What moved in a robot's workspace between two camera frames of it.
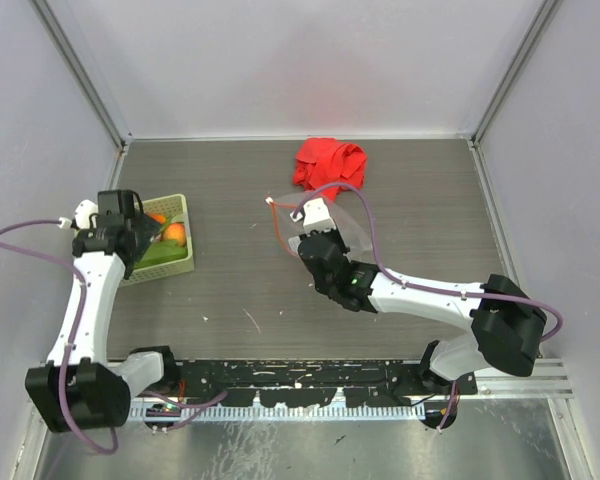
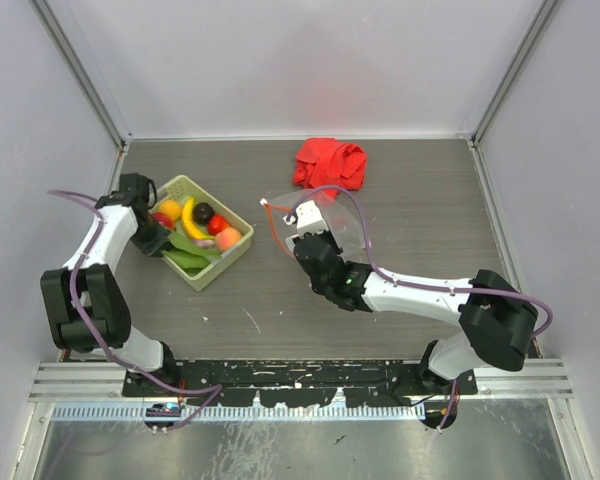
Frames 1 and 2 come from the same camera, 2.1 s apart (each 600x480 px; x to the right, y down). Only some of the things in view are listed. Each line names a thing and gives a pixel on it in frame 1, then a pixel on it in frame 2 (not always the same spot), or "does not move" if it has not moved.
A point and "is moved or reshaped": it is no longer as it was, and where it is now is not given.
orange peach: x=176 y=231 -> x=227 y=239
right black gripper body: x=333 y=235 does not move
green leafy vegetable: x=162 y=251 is moved or reshaped
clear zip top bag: x=282 y=206 does not move
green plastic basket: x=166 y=205 -> x=203 y=238
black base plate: x=293 y=383 does not move
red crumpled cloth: x=321 y=161 does not move
